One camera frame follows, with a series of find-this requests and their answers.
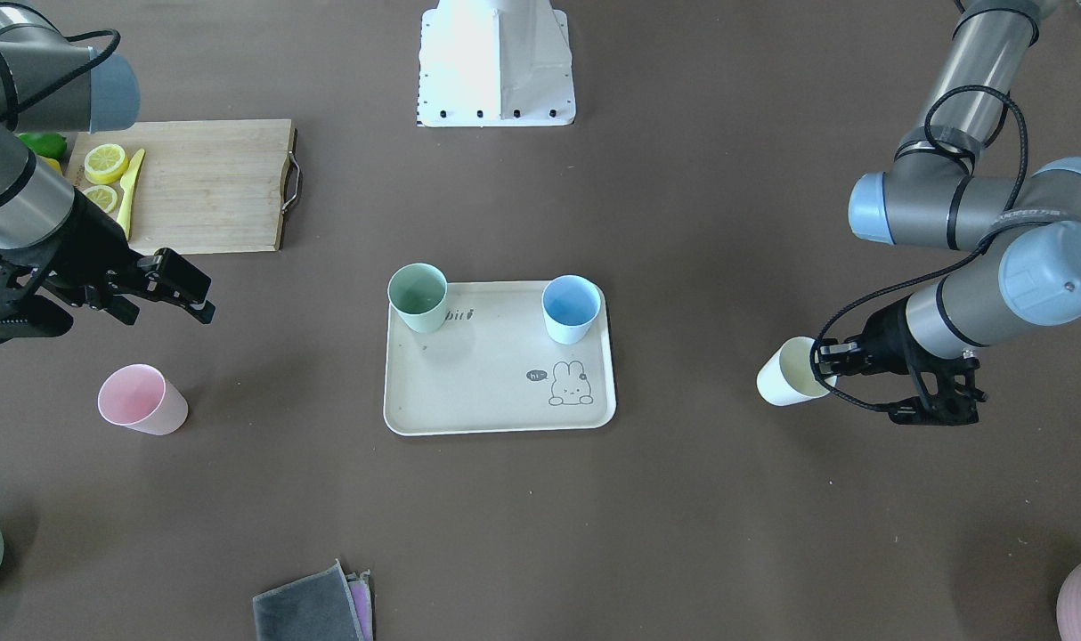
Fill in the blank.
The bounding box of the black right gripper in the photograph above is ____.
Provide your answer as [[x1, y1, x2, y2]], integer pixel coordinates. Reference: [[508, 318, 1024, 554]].
[[0, 191, 215, 340]]

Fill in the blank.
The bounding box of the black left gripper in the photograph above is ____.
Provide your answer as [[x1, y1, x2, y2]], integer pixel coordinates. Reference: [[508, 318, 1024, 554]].
[[813, 299, 986, 426]]

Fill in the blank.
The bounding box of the cream white cup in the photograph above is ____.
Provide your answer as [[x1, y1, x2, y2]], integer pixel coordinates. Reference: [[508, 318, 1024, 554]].
[[756, 337, 830, 408]]

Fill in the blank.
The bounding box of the pink cup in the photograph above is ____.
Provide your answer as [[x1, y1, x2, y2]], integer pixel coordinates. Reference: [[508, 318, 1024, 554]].
[[97, 364, 188, 435]]

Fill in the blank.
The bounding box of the green cup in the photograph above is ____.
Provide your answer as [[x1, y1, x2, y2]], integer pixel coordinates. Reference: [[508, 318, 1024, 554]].
[[387, 263, 448, 333]]

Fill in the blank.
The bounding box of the light blue cup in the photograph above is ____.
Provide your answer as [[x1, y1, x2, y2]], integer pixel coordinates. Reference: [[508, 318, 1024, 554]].
[[541, 273, 603, 345]]

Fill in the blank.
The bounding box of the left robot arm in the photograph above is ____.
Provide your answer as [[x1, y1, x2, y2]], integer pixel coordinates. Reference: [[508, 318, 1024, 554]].
[[802, 1, 1081, 426]]

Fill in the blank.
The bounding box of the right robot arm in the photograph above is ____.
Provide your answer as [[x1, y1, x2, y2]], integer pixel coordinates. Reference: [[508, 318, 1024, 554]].
[[0, 1, 215, 344]]

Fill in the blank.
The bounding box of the beige rabbit tray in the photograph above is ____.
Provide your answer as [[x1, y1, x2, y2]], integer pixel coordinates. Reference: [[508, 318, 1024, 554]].
[[383, 280, 617, 435]]

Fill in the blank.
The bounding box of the bamboo cutting board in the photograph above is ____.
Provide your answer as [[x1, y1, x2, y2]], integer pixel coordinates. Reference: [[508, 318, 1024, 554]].
[[64, 120, 296, 256]]

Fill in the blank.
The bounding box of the yellow plastic knife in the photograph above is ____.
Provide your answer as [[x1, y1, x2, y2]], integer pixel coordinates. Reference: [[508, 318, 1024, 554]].
[[116, 149, 146, 240]]

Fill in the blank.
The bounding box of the lemon slice lower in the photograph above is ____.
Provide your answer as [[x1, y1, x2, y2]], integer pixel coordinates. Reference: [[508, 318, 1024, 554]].
[[82, 185, 120, 215]]

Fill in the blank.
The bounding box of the lemon slice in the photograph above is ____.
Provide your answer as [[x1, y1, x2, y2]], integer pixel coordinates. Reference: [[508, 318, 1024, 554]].
[[82, 143, 129, 185], [82, 185, 120, 215]]

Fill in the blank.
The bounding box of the lemon slice upper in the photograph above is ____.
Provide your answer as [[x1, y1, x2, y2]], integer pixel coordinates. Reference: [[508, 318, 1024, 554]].
[[82, 143, 129, 185]]

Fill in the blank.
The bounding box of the whole lemon near lime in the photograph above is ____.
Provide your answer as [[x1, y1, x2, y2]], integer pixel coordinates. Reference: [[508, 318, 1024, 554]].
[[38, 155, 63, 174]]

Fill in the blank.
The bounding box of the green lime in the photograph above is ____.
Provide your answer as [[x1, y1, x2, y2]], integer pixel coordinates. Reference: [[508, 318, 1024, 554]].
[[17, 133, 69, 161]]

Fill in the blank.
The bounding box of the purple cloth under grey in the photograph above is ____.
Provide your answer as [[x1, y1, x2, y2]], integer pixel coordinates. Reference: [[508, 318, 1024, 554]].
[[346, 571, 375, 641]]

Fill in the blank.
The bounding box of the grey folded cloth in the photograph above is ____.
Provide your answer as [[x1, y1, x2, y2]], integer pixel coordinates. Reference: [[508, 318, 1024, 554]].
[[252, 563, 359, 640]]

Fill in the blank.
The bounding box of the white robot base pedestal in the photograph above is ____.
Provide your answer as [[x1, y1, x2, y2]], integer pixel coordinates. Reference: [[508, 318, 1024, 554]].
[[416, 1, 577, 126]]

